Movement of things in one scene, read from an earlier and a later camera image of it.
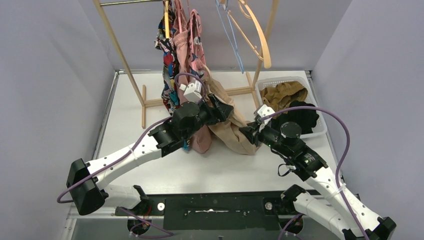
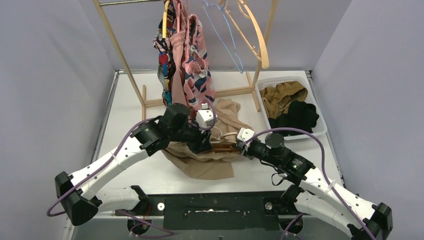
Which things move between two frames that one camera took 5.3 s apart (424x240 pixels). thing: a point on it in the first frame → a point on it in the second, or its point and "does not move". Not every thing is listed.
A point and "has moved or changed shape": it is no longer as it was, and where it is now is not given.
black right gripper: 252,131 → 245,151
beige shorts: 226,133 has moved or changed shape
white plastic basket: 320,128 does not move
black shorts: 306,118 does not move
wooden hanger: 248,13 does not move
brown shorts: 281,95 does not move
